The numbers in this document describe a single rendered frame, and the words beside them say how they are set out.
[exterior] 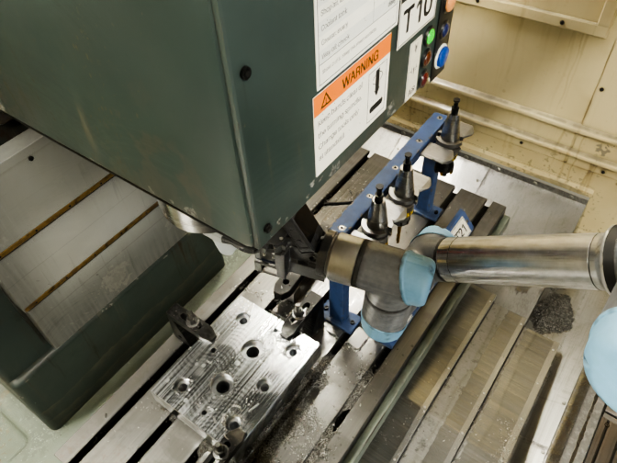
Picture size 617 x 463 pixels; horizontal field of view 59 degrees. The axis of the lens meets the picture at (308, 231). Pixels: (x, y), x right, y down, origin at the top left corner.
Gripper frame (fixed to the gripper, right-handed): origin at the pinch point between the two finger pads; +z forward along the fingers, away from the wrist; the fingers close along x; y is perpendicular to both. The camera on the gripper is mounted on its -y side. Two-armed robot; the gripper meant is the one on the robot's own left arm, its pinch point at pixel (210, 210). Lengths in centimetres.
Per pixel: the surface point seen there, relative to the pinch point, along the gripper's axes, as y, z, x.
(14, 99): -19.5, 22.5, -6.7
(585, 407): 59, -78, 21
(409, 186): 16.5, -26.4, 33.4
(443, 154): 20, -31, 50
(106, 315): 61, 41, 4
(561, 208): 56, -67, 82
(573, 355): 72, -79, 43
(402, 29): -29.5, -23.8, 11.0
